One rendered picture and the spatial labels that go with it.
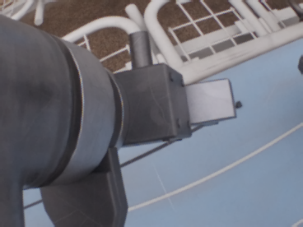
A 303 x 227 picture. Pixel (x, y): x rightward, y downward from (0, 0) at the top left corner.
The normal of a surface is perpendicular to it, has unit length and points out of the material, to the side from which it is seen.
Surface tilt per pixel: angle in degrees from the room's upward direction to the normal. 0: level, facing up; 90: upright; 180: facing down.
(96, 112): 89
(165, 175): 5
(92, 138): 95
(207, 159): 5
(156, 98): 25
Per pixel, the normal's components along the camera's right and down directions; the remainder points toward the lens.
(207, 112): -0.28, -0.05
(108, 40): -0.20, -0.46
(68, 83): 0.95, -0.18
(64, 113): 0.96, 0.08
